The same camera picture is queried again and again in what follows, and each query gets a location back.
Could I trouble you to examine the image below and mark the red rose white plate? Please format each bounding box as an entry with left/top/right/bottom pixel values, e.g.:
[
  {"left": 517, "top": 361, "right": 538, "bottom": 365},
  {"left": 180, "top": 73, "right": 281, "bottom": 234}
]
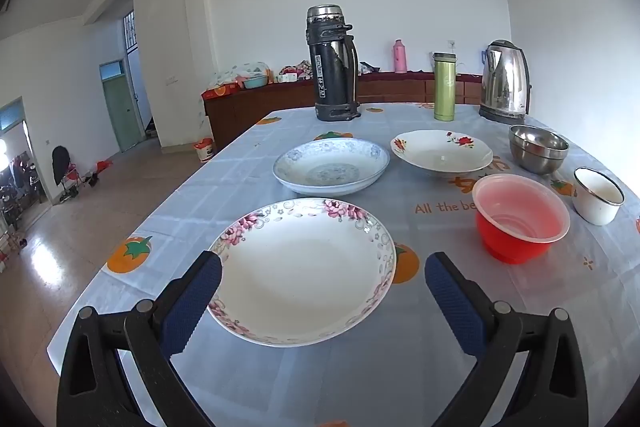
[{"left": 390, "top": 129, "right": 494, "bottom": 178}]

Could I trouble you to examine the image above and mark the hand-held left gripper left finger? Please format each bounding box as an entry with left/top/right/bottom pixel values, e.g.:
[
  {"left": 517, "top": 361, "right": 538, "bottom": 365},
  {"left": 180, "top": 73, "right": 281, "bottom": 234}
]
[{"left": 56, "top": 250, "right": 223, "bottom": 427}]

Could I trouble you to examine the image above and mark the long wooden sideboard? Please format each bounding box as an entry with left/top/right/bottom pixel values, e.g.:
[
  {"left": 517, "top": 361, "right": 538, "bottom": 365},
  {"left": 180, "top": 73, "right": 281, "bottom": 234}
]
[{"left": 202, "top": 71, "right": 485, "bottom": 152}]

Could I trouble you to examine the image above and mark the clutter on sideboard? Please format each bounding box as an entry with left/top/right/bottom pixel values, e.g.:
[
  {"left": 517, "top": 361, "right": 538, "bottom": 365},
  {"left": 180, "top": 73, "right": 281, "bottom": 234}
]
[{"left": 207, "top": 62, "right": 273, "bottom": 88}]

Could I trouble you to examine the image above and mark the pink floral white plate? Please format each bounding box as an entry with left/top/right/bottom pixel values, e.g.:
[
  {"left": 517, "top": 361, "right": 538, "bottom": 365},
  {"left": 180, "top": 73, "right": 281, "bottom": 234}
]
[{"left": 207, "top": 198, "right": 397, "bottom": 348}]

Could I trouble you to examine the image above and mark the stainless steel bowl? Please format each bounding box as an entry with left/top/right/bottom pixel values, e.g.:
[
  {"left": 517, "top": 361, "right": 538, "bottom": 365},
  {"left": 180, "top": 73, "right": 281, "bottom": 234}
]
[
  {"left": 509, "top": 125, "right": 570, "bottom": 160},
  {"left": 511, "top": 147, "right": 569, "bottom": 176}
]

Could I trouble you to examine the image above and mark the persimmon printed tablecloth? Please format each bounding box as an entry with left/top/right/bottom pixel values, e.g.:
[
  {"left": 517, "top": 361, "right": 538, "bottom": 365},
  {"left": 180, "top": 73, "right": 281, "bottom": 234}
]
[{"left": 46, "top": 101, "right": 640, "bottom": 427}]

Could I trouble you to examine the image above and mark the white enamel cup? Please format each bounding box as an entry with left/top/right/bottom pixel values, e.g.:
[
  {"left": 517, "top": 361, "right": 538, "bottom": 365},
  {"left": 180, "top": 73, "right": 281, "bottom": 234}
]
[{"left": 572, "top": 167, "right": 626, "bottom": 226}]

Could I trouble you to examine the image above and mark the green thermos bottle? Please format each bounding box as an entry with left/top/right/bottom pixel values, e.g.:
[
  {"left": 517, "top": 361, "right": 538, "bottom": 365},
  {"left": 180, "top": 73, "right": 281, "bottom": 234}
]
[{"left": 432, "top": 52, "right": 458, "bottom": 122}]

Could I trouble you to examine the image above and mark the orange printed box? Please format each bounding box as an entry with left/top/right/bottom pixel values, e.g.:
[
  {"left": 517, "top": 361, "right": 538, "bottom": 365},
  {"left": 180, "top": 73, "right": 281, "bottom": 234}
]
[{"left": 201, "top": 83, "right": 242, "bottom": 101}]

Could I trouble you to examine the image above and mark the white bucket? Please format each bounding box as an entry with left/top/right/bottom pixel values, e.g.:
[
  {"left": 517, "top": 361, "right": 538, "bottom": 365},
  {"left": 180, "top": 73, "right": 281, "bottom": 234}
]
[{"left": 193, "top": 138, "right": 216, "bottom": 162}]

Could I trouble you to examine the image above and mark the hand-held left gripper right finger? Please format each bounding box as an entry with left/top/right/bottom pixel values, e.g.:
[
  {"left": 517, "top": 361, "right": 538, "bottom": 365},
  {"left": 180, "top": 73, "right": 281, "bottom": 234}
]
[{"left": 424, "top": 251, "right": 590, "bottom": 427}]

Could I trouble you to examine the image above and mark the black vacuum flask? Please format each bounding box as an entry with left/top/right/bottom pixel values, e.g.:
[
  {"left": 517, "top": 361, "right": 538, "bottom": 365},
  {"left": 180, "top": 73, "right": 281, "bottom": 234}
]
[{"left": 306, "top": 4, "right": 362, "bottom": 122}]

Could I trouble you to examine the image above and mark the green door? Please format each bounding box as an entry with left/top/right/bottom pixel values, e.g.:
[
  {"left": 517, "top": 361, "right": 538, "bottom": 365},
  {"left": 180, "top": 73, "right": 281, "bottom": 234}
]
[{"left": 99, "top": 59, "right": 143, "bottom": 152}]

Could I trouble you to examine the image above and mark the stroller with black jacket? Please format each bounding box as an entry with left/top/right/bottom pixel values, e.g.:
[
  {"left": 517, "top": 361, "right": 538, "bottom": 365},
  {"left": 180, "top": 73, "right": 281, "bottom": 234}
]
[{"left": 51, "top": 145, "right": 86, "bottom": 204}]

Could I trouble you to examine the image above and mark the red plastic bowl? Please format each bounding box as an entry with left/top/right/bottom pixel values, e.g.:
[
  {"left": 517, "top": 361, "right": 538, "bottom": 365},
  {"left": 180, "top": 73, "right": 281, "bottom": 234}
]
[{"left": 472, "top": 173, "right": 571, "bottom": 265}]

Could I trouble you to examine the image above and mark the stainless electric kettle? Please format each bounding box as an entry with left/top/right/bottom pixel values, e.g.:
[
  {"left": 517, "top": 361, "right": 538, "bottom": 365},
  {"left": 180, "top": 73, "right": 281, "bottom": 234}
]
[{"left": 478, "top": 39, "right": 532, "bottom": 126}]

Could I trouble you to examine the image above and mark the window with grille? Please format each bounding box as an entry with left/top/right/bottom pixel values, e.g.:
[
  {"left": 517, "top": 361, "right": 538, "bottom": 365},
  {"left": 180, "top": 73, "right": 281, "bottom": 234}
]
[{"left": 122, "top": 9, "right": 138, "bottom": 52}]

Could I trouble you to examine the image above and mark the blue patterned white plate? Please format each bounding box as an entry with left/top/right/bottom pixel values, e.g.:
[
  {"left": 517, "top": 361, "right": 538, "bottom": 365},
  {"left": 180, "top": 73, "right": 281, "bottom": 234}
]
[{"left": 272, "top": 138, "right": 391, "bottom": 196}]

